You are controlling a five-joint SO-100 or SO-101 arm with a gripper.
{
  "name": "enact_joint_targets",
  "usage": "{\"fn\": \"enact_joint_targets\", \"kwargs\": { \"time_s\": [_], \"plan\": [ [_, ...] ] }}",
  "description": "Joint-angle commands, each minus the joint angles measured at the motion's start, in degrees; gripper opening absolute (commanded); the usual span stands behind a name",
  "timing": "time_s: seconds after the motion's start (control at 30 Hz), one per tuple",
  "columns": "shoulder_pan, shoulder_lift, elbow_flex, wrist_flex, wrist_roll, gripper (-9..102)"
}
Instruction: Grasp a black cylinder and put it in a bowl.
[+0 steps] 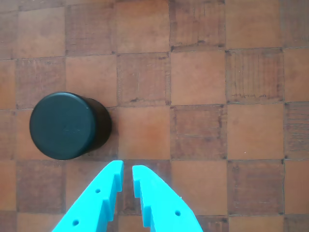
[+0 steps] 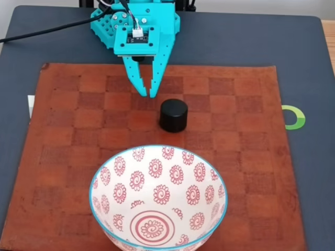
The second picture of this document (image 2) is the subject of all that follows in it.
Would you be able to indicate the black cylinder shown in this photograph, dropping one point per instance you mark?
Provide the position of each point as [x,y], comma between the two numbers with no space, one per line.
[173,116]

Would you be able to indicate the white bowl with red flowers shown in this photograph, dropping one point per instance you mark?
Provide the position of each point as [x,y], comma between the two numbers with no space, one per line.
[159,191]

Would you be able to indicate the brown checkered leather board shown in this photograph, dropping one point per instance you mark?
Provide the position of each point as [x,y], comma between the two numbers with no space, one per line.
[65,157]

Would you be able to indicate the white paper piece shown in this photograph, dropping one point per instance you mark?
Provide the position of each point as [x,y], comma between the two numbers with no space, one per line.
[31,105]

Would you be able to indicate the teal framed camera module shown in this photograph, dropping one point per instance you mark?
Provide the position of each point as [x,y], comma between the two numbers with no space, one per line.
[121,43]

